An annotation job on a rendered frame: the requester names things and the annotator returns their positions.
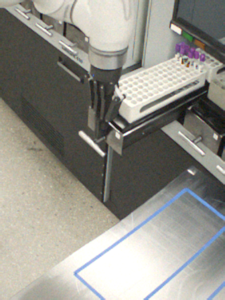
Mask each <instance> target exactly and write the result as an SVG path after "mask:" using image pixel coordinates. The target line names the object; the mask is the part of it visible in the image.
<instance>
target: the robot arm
mask: <svg viewBox="0 0 225 300"><path fill-rule="evenodd" d="M22 1H25V0H0V8H7V7H12V6H14V5H17V4H18V3H21V2H22ZM30 1H33V3H34V5H35V7H36V9H37V10H38V11H39V12H40V13H43V14H46V15H49V16H50V17H53V18H54V19H56V20H59V21H61V22H63V21H65V22H67V23H69V24H73V25H75V26H77V27H78V28H79V29H81V31H82V32H84V34H85V35H86V36H87V37H89V43H88V61H89V62H90V72H89V73H87V74H85V75H84V76H85V79H86V82H87V87H88V89H87V93H88V103H89V107H90V109H93V110H94V111H93V112H94V122H95V125H94V136H95V137H96V138H97V139H99V138H101V137H103V136H105V135H106V132H107V128H108V122H110V121H112V120H114V119H116V118H117V115H118V113H119V110H120V107H121V105H122V102H123V101H124V99H126V97H127V96H126V94H121V93H120V91H119V79H120V77H121V75H122V71H123V65H125V63H126V61H127V54H128V49H129V40H130V38H131V36H132V34H133V30H134V22H135V0H30Z"/></svg>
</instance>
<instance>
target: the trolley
mask: <svg viewBox="0 0 225 300"><path fill-rule="evenodd" d="M8 300H225V190H224V189H223V188H222V187H220V185H218V184H217V183H216V182H214V181H213V180H212V179H210V178H209V177H208V176H206V175H205V174H204V173H202V172H201V171H200V170H199V169H198V168H195V167H194V166H193V165H192V166H191V167H189V168H188V169H187V170H186V171H185V172H183V173H182V174H181V175H179V176H178V177H177V178H175V179H174V180H173V181H172V182H170V183H169V184H168V185H167V186H165V187H164V188H163V189H162V190H161V191H159V192H158V193H156V194H155V195H154V196H153V197H152V198H150V199H149V200H147V201H146V202H145V203H144V204H142V205H141V206H139V207H138V208H137V209H136V210H133V211H132V212H131V213H130V214H128V215H127V216H125V217H124V218H123V219H122V220H121V221H119V222H117V223H116V224H114V225H113V226H112V227H110V229H108V230H106V231H105V232H103V233H102V234H101V235H100V236H97V237H96V238H95V239H94V240H91V241H90V242H89V243H88V244H86V245H85V246H83V247H82V248H80V249H79V250H78V251H76V252H75V253H73V254H71V255H70V256H69V257H68V258H65V260H63V261H62V262H60V263H58V264H57V265H56V266H54V267H53V268H52V269H50V270H49V271H47V272H45V274H43V275H41V276H40V277H38V278H37V279H36V280H34V281H33V282H31V283H30V284H28V285H27V286H26V287H25V288H23V289H22V290H21V291H19V292H18V293H16V294H15V295H14V296H12V297H11V298H10V299H8Z"/></svg>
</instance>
